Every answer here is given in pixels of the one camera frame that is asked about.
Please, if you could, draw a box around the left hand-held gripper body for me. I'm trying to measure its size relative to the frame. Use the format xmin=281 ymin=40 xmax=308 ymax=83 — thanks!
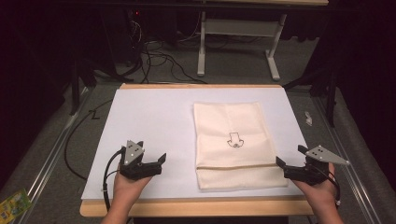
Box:
xmin=119 ymin=139 xmax=163 ymax=181

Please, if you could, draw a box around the metal floor rail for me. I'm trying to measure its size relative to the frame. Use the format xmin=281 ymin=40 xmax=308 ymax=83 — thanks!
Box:
xmin=17 ymin=86 xmax=92 ymax=224
xmin=311 ymin=92 xmax=386 ymax=224

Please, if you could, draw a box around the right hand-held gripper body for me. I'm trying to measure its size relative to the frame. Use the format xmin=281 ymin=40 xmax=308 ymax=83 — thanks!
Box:
xmin=283 ymin=145 xmax=350 ymax=187

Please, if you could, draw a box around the white table mat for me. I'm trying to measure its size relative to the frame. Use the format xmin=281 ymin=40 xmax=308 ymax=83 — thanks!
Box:
xmin=80 ymin=86 xmax=309 ymax=201

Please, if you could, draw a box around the green printed packet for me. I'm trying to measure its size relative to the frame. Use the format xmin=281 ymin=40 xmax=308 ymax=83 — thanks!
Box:
xmin=0 ymin=189 xmax=34 ymax=224

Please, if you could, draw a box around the long black floor cable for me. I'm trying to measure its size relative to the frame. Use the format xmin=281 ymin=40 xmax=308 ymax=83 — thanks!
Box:
xmin=63 ymin=98 xmax=114 ymax=182

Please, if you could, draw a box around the cream cloth bag with drawing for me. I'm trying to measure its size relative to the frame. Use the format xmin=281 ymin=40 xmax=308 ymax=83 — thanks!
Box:
xmin=192 ymin=101 xmax=290 ymax=191

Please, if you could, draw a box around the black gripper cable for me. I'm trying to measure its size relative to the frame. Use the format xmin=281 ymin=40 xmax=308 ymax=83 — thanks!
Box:
xmin=326 ymin=169 xmax=342 ymax=207
xmin=102 ymin=147 xmax=126 ymax=213

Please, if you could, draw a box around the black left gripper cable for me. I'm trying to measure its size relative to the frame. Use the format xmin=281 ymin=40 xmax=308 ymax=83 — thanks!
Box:
xmin=102 ymin=147 xmax=126 ymax=213

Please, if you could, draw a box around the person's left hand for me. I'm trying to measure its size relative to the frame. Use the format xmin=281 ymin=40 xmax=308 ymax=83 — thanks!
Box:
xmin=112 ymin=172 xmax=154 ymax=204

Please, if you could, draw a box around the black stand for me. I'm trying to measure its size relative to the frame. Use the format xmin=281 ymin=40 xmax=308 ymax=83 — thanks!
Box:
xmin=282 ymin=60 xmax=341 ymax=128
xmin=68 ymin=57 xmax=98 ymax=117

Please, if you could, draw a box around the tangle of black cables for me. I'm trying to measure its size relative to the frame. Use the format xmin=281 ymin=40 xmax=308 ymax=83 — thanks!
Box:
xmin=125 ymin=10 xmax=208 ymax=85

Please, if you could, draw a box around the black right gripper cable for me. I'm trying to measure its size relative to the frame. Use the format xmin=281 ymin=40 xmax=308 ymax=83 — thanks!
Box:
xmin=326 ymin=169 xmax=342 ymax=207

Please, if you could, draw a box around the white metal desk frame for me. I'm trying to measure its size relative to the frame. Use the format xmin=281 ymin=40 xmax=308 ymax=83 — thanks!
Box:
xmin=196 ymin=11 xmax=288 ymax=82

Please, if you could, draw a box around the person's right hand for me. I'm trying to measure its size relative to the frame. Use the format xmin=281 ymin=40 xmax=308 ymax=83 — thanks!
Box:
xmin=291 ymin=163 xmax=338 ymax=213

